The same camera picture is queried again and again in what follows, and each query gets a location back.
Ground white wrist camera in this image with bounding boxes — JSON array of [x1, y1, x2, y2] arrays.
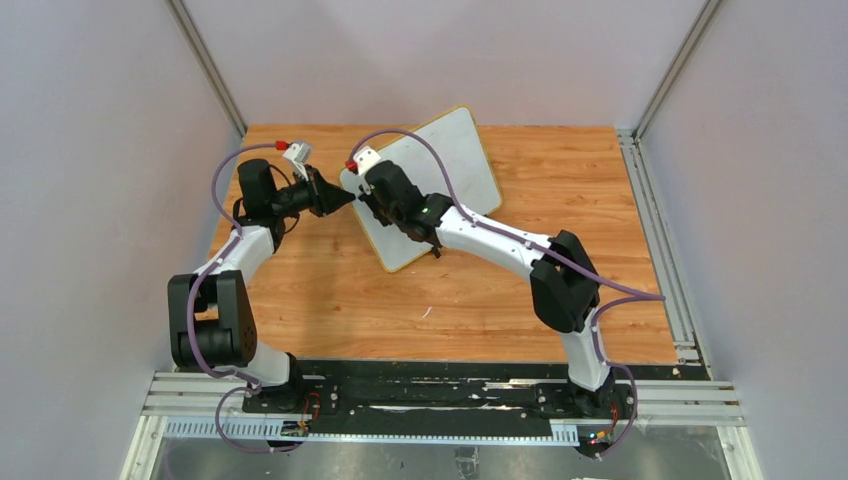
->
[[282, 141, 313, 170], [352, 146, 383, 176]]

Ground aluminium frame rails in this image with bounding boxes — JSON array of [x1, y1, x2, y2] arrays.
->
[[121, 372, 763, 479]]

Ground yellow framed whiteboard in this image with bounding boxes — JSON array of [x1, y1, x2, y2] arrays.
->
[[352, 106, 502, 273]]

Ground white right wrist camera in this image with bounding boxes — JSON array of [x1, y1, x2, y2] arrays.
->
[[352, 146, 383, 176]]

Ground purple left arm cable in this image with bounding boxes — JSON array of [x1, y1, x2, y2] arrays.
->
[[185, 142, 303, 455]]

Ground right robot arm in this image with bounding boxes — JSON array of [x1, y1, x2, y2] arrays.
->
[[345, 160, 611, 412]]

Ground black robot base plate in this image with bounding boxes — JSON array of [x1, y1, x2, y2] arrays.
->
[[242, 359, 636, 438]]

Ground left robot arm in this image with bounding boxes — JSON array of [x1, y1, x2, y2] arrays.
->
[[167, 159, 355, 405]]

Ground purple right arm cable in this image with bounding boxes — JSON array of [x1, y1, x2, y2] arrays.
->
[[345, 127, 667, 460]]

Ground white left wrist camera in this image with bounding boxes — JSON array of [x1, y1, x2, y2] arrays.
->
[[282, 141, 313, 170]]

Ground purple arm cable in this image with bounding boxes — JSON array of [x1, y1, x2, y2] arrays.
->
[[185, 142, 303, 455], [345, 127, 667, 460]]

